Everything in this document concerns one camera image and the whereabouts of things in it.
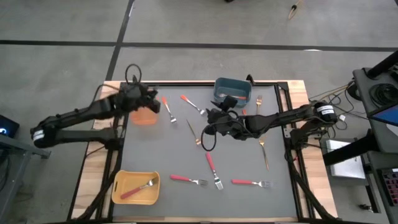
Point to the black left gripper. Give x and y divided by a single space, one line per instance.
133 96

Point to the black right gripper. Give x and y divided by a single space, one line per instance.
231 126

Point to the teal plastic bin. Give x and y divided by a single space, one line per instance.
233 85

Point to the gold fork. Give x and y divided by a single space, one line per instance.
259 100
198 142
261 142

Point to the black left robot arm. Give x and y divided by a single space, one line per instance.
77 115

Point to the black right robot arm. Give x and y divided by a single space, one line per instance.
280 117

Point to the orange translucent plastic bin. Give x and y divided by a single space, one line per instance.
143 119

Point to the yellow plastic bin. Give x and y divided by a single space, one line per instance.
130 180

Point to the grey table mat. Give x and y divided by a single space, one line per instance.
186 202

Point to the white plug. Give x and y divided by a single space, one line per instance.
342 118

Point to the white box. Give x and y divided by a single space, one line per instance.
345 165

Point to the grey equipment cart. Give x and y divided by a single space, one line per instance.
362 93

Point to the dark grey side table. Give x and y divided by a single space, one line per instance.
18 149

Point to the black device with blue light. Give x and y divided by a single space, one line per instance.
7 126

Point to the laptop with blue screen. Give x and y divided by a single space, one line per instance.
387 115

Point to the black pole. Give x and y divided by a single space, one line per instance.
382 63

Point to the small black floor object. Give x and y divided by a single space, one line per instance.
365 208

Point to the keypad with lit keys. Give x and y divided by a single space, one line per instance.
390 186

